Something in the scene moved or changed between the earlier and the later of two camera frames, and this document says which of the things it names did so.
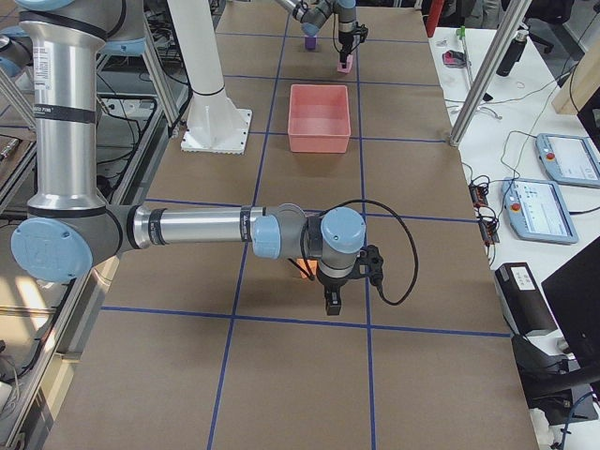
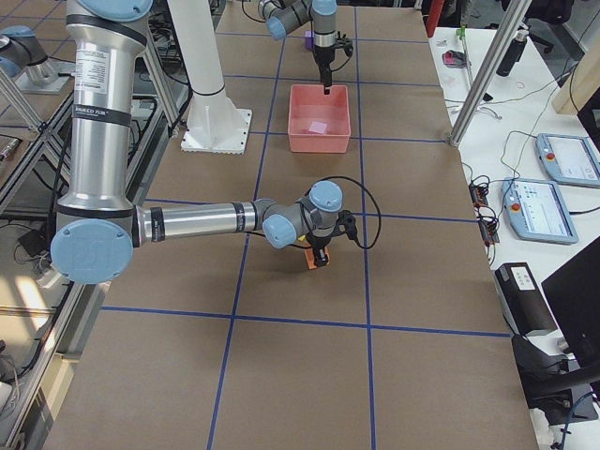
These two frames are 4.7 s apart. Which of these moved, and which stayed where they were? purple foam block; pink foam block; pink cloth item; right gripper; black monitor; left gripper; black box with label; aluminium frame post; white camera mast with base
Moved: left gripper; right gripper; pink foam block
Stayed: black monitor; pink cloth item; black box with label; purple foam block; white camera mast with base; aluminium frame post
